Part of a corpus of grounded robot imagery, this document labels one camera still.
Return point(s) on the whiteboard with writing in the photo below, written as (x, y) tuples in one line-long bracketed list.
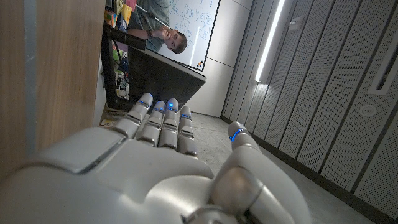
[(199, 18)]

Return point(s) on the person in green t-shirt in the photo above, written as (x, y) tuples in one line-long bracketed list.
[(155, 12)]

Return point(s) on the linear ceiling vent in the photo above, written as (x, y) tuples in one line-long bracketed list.
[(385, 68)]

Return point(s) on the round ceiling sensor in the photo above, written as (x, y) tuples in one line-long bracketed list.
[(368, 110)]

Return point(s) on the black computer monitor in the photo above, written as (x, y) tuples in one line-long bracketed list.
[(161, 77)]

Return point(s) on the long ceiling light strip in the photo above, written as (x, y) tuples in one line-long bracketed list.
[(269, 43)]

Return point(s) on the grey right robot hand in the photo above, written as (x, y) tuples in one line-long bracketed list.
[(124, 174)]

